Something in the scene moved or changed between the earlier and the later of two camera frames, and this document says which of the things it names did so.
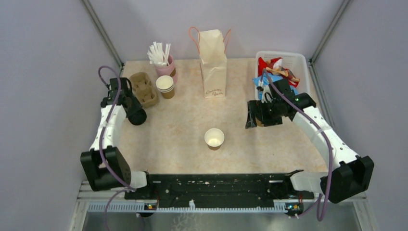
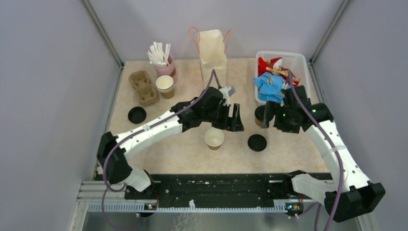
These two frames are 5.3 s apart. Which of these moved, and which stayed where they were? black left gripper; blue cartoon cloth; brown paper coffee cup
Moved: black left gripper
Stayed: blue cartoon cloth; brown paper coffee cup
